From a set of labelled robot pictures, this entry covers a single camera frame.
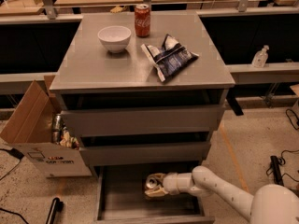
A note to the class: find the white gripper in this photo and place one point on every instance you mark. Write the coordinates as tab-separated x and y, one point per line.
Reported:
171	183

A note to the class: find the orange patterned drink can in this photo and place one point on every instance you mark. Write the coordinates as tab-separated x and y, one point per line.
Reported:
152	181

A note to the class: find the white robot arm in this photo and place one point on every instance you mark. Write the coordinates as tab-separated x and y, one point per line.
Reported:
271	204

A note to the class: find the grey middle drawer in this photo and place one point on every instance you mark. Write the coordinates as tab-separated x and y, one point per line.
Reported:
149	153

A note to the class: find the grey open bottom drawer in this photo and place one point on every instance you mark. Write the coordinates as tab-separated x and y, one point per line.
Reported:
121	198

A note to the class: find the grey drawer cabinet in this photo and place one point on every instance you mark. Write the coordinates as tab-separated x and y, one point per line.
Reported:
91	78

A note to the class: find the grey top drawer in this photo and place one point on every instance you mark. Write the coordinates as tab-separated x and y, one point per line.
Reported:
133	121

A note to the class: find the silver can in box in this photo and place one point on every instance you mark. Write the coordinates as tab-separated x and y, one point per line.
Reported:
56	128

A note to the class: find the red cola can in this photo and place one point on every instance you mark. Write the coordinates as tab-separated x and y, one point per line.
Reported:
142	20

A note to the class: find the black tool bottom left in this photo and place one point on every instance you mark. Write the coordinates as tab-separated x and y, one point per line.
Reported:
56	206

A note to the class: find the black power strip right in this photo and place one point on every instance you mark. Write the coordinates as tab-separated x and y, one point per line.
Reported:
276	170

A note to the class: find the blue chip bag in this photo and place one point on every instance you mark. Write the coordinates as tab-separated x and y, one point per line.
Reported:
170	58

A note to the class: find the cardboard box with cans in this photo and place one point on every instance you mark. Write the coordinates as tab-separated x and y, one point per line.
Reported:
29	131

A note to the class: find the black power adapter left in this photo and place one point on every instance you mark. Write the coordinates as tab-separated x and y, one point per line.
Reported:
16	153

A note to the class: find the white ceramic bowl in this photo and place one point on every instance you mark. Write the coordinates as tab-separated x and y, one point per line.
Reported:
115	39

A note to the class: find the clear sanitizer bottle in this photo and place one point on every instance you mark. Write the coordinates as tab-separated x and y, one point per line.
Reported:
260	57

